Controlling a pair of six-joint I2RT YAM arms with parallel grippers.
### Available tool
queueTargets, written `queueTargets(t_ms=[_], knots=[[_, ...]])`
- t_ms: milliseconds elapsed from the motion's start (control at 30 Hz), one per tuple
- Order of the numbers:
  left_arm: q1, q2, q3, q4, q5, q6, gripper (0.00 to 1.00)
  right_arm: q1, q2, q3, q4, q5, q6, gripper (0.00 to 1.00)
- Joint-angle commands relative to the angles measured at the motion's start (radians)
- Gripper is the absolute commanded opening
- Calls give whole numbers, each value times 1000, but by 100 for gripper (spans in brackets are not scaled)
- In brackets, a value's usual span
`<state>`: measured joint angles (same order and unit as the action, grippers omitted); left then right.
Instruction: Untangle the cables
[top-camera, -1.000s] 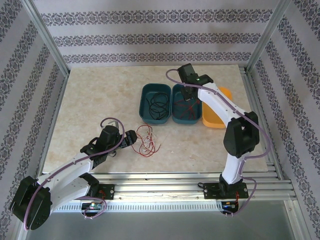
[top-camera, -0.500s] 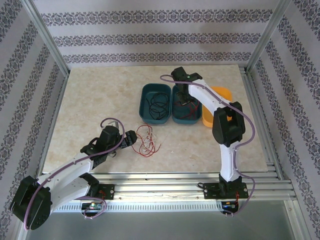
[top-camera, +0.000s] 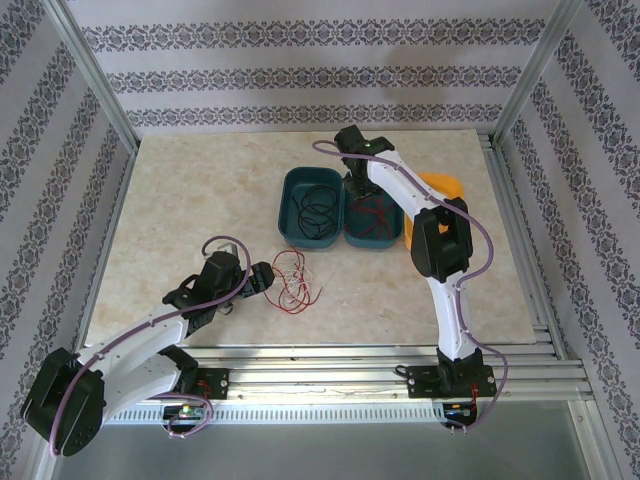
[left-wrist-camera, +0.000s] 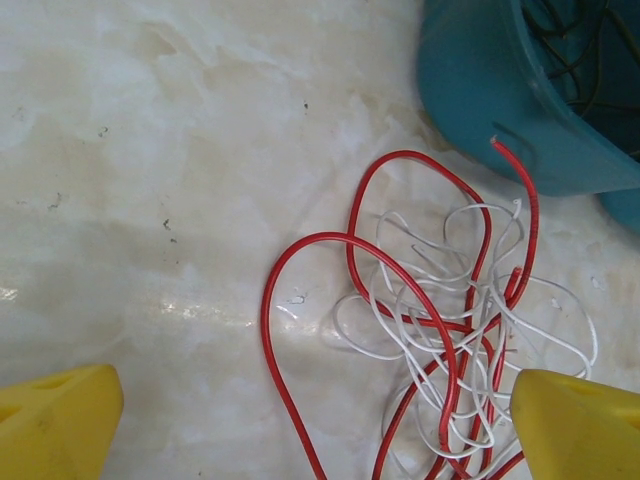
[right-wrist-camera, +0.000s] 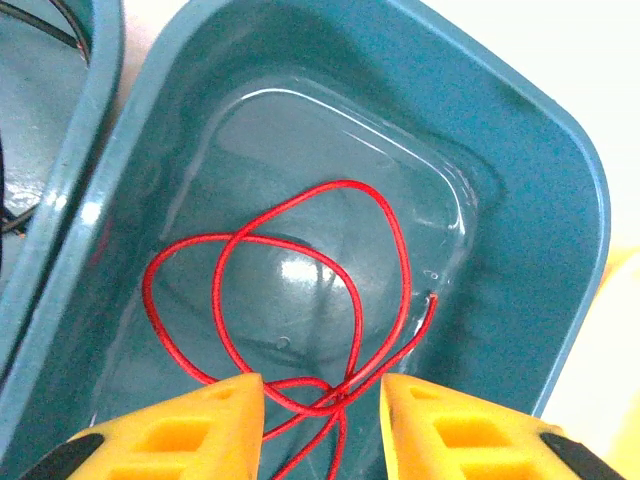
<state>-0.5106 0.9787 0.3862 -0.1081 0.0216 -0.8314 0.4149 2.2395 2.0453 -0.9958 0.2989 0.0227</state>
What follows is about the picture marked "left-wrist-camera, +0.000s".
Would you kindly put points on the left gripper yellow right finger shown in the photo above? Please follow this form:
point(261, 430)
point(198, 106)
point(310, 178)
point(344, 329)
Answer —
point(580, 430)

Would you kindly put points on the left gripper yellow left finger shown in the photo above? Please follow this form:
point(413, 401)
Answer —
point(55, 425)

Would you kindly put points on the teal plastic bin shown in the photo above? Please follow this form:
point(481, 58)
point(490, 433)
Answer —
point(480, 90)

